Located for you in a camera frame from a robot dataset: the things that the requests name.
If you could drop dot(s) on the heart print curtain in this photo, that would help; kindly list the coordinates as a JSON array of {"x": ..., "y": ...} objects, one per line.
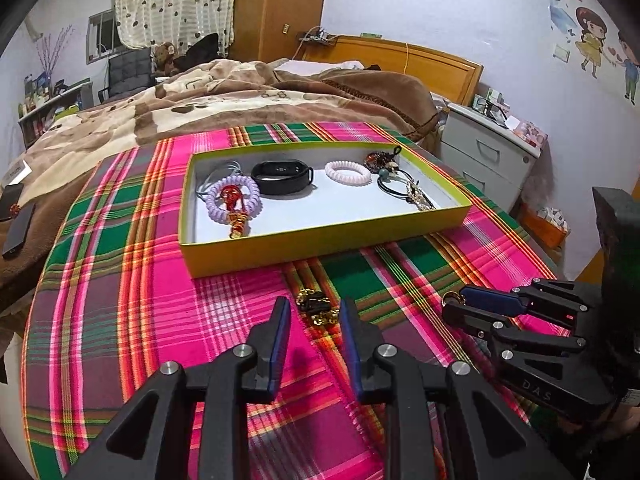
[{"x": 175, "y": 0}]

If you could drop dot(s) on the gold rhinestone hair clip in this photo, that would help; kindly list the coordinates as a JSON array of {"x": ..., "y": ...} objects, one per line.
[{"x": 420, "y": 199}]

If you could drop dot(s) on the white card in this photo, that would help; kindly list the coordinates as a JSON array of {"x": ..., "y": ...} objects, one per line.
[{"x": 12, "y": 174}]

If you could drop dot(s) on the black phone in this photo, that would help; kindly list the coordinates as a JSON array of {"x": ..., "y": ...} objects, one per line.
[{"x": 17, "y": 232}]

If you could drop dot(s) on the white pillow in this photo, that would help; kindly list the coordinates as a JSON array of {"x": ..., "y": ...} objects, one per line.
[{"x": 320, "y": 65}]

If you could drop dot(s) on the plain brown blanket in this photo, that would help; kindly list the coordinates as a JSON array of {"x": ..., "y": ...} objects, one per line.
[{"x": 375, "y": 90}]

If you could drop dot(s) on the wooden wardrobe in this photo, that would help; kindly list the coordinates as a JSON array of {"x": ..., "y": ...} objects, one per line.
[{"x": 280, "y": 0}]

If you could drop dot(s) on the white drawer cabinet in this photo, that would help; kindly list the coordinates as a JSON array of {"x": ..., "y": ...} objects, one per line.
[{"x": 480, "y": 160}]

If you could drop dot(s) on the purple branches in vase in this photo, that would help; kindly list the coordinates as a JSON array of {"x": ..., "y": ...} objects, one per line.
[{"x": 52, "y": 55}]

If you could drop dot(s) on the black smart band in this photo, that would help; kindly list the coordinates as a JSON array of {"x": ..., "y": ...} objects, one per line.
[{"x": 280, "y": 186}]

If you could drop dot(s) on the white desk shelf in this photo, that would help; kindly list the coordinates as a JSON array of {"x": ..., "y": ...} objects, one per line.
[{"x": 55, "y": 105}]

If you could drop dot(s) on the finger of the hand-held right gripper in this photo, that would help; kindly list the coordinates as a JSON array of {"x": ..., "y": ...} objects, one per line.
[
  {"x": 490, "y": 300},
  {"x": 470, "y": 316}
]

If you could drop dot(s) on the eyeglasses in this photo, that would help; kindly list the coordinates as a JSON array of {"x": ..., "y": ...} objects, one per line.
[{"x": 487, "y": 107}]

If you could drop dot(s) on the wooden headboard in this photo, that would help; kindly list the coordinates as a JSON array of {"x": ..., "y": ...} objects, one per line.
[{"x": 440, "y": 70}]

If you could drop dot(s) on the red and gold charm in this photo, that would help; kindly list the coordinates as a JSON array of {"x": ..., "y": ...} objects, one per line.
[{"x": 237, "y": 225}]

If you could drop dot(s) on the pink green plaid cloth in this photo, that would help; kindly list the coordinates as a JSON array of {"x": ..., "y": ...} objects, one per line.
[{"x": 125, "y": 285}]

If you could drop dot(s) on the pink box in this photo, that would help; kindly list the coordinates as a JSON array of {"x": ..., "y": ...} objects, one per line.
[{"x": 530, "y": 132}]

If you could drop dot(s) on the yellow-green cardboard box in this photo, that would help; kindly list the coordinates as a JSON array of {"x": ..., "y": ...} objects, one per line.
[{"x": 300, "y": 250}]

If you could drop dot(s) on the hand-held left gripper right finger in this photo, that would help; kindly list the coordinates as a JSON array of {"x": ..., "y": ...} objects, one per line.
[{"x": 350, "y": 347}]

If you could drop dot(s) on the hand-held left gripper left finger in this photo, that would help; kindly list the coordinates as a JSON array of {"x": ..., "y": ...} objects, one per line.
[{"x": 280, "y": 342}]

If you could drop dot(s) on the cartoon wall sticker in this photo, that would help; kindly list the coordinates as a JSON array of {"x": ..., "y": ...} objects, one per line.
[{"x": 592, "y": 35}]

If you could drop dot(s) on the black chair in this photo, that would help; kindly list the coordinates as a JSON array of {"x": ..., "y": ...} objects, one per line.
[{"x": 130, "y": 72}]

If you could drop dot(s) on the bed with brown blanket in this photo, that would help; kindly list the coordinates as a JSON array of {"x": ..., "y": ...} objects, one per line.
[{"x": 150, "y": 105}]

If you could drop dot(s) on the power strip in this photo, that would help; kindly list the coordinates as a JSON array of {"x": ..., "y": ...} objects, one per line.
[{"x": 317, "y": 37}]

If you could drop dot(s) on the black clothing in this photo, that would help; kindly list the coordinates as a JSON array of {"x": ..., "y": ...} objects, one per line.
[{"x": 200, "y": 50}]

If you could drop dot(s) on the orange box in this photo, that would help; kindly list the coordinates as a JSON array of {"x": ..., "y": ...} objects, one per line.
[{"x": 542, "y": 227}]

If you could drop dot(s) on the brown teddy bear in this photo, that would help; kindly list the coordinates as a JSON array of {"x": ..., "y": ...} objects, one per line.
[{"x": 165, "y": 57}]

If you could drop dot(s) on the window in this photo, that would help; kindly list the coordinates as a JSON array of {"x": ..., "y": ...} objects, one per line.
[{"x": 102, "y": 35}]

